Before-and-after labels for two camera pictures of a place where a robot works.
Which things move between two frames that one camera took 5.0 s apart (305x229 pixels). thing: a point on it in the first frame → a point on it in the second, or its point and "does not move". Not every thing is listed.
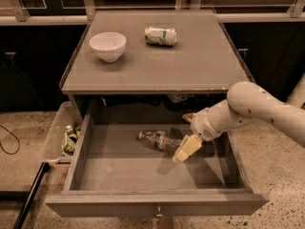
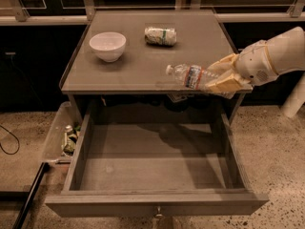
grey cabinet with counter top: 152,63 does not move
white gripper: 202,123 → 254,64
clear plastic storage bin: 63,135 does not move
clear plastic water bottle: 162,140 → 194,76
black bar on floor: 44,167 does not move
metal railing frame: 54,4 does not move
